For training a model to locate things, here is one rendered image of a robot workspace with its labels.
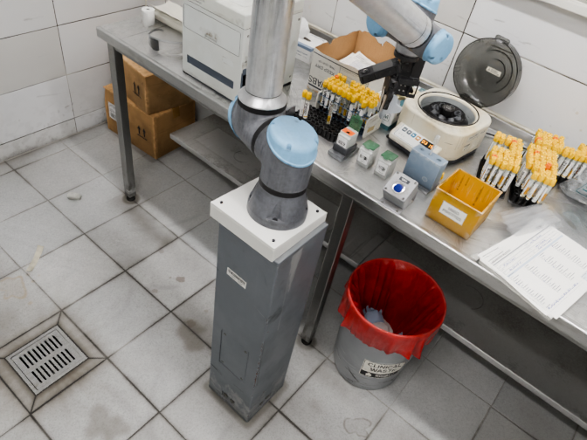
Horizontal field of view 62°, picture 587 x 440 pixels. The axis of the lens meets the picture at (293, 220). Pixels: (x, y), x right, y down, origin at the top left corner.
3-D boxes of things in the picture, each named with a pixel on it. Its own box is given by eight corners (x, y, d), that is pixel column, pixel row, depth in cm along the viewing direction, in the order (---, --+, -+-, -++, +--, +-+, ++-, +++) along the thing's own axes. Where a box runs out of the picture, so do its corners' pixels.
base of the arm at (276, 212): (271, 238, 113) (278, 205, 107) (234, 200, 121) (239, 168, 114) (318, 219, 122) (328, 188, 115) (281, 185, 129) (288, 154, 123)
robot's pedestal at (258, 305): (246, 422, 174) (278, 264, 114) (208, 386, 181) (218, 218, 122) (283, 385, 186) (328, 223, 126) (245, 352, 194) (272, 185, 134)
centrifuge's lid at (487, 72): (472, 23, 154) (484, 22, 159) (438, 95, 169) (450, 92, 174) (532, 52, 144) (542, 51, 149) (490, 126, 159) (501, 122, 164)
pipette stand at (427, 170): (398, 176, 145) (409, 149, 138) (411, 168, 149) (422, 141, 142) (425, 195, 141) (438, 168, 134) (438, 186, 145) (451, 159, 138)
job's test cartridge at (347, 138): (334, 148, 148) (338, 131, 144) (343, 143, 151) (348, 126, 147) (344, 154, 146) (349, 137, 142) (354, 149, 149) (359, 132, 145)
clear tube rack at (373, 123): (313, 111, 164) (317, 92, 160) (330, 101, 171) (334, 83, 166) (362, 139, 157) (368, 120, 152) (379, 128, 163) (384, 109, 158)
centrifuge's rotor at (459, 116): (408, 120, 159) (415, 100, 154) (436, 108, 167) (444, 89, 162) (445, 145, 151) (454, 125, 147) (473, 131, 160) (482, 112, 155)
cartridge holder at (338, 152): (327, 154, 148) (329, 144, 146) (345, 143, 153) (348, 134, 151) (341, 162, 146) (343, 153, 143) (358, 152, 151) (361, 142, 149)
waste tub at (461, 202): (423, 215, 134) (436, 187, 127) (445, 194, 142) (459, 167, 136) (466, 241, 129) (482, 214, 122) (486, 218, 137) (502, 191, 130)
